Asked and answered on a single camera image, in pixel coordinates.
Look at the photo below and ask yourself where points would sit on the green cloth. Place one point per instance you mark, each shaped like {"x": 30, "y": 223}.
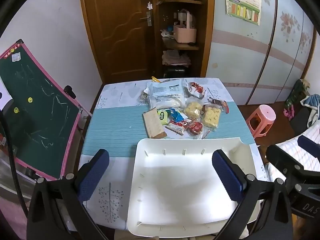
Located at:
{"x": 297, "y": 90}

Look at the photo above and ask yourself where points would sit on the white red-print candy packet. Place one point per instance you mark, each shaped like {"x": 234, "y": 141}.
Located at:
{"x": 178, "y": 128}

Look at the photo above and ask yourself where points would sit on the green snack packet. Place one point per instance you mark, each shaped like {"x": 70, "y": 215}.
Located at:
{"x": 162, "y": 117}

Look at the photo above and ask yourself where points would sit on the pink toy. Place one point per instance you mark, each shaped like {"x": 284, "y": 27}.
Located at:
{"x": 288, "y": 113}

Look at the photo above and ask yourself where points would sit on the plaid bed sheet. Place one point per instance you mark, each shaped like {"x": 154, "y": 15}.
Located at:
{"x": 287, "y": 142}

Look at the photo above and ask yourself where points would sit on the orange and white snack packet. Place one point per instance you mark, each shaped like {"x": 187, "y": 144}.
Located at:
{"x": 155, "y": 79}

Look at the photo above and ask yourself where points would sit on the clear bag of yellow puffs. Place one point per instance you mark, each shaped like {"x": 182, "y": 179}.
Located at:
{"x": 193, "y": 109}
{"x": 211, "y": 115}

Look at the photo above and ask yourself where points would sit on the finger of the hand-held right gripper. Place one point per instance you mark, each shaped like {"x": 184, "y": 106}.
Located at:
{"x": 310, "y": 145}
{"x": 280, "y": 157}

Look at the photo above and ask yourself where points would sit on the folded pink cloth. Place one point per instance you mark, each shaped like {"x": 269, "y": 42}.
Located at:
{"x": 176, "y": 58}

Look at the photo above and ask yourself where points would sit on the red and white snack packet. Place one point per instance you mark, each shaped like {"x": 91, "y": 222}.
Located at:
{"x": 196, "y": 89}

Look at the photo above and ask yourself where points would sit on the black easel knob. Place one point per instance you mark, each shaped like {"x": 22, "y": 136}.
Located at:
{"x": 70, "y": 92}

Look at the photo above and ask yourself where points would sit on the beige cracker packet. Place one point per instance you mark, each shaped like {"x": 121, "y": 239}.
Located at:
{"x": 153, "y": 123}

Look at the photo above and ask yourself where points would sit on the pink plastic stool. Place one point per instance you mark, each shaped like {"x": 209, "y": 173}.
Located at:
{"x": 262, "y": 115}

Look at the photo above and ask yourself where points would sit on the large clear bag white contents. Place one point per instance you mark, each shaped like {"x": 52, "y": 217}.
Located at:
{"x": 165, "y": 95}

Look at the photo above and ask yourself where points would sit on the blue and white towel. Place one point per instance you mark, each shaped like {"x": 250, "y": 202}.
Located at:
{"x": 311, "y": 105}

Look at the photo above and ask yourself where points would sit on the black bin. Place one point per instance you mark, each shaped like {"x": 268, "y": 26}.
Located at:
{"x": 177, "y": 72}

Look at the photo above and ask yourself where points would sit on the white dotted board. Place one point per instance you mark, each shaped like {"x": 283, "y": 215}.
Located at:
{"x": 3, "y": 97}

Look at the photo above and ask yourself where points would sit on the wall poster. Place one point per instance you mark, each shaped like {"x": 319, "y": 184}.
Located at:
{"x": 243, "y": 5}

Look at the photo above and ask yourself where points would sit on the floral sliding-door wardrobe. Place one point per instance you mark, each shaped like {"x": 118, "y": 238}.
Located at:
{"x": 250, "y": 62}

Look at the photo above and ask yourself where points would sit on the blue snack packet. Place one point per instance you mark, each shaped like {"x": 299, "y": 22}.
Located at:
{"x": 178, "y": 115}

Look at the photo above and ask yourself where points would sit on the brown wooden door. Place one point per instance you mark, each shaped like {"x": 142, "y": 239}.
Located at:
{"x": 120, "y": 30}

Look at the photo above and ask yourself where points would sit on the mixed nut bar packet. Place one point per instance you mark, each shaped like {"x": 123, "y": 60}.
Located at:
{"x": 145, "y": 97}

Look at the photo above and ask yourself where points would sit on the wooden corner shelf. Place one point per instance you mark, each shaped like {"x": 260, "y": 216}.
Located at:
{"x": 205, "y": 30}

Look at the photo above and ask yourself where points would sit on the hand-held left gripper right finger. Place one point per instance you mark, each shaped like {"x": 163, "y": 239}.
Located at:
{"x": 227, "y": 177}

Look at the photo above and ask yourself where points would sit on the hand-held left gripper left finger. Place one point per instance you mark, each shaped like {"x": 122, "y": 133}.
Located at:
{"x": 93, "y": 175}

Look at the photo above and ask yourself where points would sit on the round red snack packet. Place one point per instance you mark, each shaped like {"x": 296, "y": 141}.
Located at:
{"x": 195, "y": 128}

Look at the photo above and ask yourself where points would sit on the white plastic tray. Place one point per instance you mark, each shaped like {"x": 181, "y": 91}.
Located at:
{"x": 175, "y": 180}

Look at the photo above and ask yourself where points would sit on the green chalkboard with pink frame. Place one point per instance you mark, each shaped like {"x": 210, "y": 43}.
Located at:
{"x": 37, "y": 115}

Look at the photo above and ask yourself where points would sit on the white door hook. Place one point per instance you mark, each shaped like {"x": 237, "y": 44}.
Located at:
{"x": 149, "y": 5}

